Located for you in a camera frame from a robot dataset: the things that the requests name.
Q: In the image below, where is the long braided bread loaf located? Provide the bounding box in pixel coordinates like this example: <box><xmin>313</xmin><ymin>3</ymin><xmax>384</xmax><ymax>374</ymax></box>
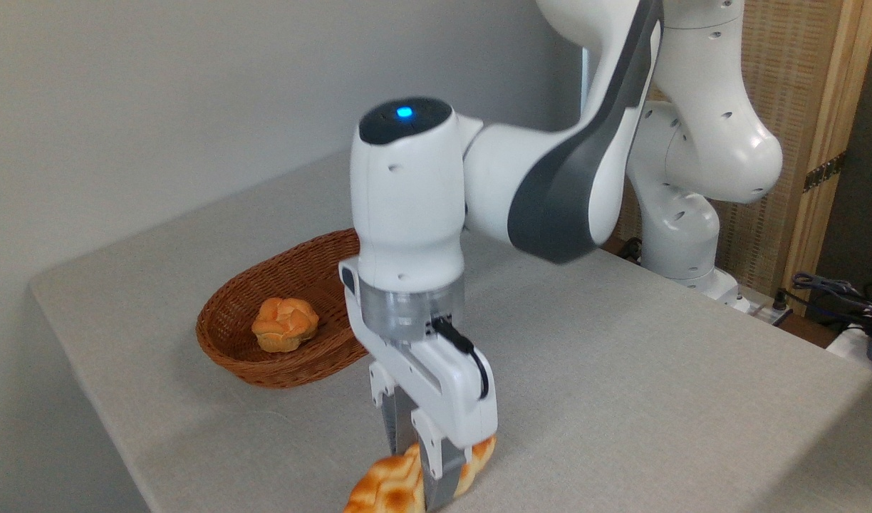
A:
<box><xmin>343</xmin><ymin>436</ymin><xmax>498</xmax><ymax>513</ymax></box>

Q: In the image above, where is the bundle of dark cables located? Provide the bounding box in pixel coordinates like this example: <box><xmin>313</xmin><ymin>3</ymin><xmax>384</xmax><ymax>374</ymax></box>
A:
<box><xmin>772</xmin><ymin>271</ymin><xmax>872</xmax><ymax>337</ymax></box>

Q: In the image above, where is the brown oval wicker basket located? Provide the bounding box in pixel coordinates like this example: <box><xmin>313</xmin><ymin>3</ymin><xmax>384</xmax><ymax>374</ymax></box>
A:
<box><xmin>196</xmin><ymin>228</ymin><xmax>370</xmax><ymax>389</ymax></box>

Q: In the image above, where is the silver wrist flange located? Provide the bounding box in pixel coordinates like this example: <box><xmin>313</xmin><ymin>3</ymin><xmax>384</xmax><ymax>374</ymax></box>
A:
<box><xmin>357</xmin><ymin>273</ymin><xmax>467</xmax><ymax>344</ymax></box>

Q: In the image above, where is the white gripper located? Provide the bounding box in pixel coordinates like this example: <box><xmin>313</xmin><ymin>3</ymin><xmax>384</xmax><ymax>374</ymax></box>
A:
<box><xmin>339</xmin><ymin>257</ymin><xmax>499</xmax><ymax>513</ymax></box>

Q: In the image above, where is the dark metal screen hinge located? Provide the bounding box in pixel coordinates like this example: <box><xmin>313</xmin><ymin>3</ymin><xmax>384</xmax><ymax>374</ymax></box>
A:
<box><xmin>803</xmin><ymin>151</ymin><xmax>847</xmax><ymax>194</ymax></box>

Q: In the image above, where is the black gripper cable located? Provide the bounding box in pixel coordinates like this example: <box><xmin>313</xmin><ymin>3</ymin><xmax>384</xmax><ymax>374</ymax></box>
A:
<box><xmin>432</xmin><ymin>316</ymin><xmax>491</xmax><ymax>400</ymax></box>

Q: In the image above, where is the woven wooden folding screen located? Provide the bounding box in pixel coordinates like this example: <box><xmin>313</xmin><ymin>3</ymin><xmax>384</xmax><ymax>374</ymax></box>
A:
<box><xmin>614</xmin><ymin>0</ymin><xmax>872</xmax><ymax>314</ymax></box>

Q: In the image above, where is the round orange bread roll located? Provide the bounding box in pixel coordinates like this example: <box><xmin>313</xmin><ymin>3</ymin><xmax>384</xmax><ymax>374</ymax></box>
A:
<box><xmin>251</xmin><ymin>296</ymin><xmax>320</xmax><ymax>353</ymax></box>

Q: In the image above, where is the white vertical wall trim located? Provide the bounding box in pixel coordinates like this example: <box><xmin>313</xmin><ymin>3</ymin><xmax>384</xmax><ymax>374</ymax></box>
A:
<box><xmin>580</xmin><ymin>44</ymin><xmax>593</xmax><ymax>115</ymax></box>

